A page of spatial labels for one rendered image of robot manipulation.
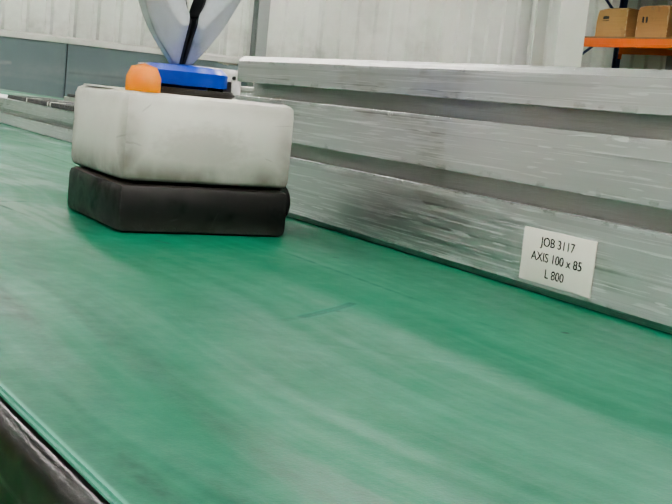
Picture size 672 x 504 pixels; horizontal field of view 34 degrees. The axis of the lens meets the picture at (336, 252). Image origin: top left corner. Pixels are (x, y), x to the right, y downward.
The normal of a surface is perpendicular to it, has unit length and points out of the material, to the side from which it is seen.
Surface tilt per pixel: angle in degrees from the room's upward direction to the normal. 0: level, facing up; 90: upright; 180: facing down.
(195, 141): 90
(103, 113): 90
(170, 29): 116
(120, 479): 0
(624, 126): 90
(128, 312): 0
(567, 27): 90
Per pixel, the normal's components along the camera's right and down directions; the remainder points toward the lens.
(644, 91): -0.87, -0.02
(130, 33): 0.53, 0.17
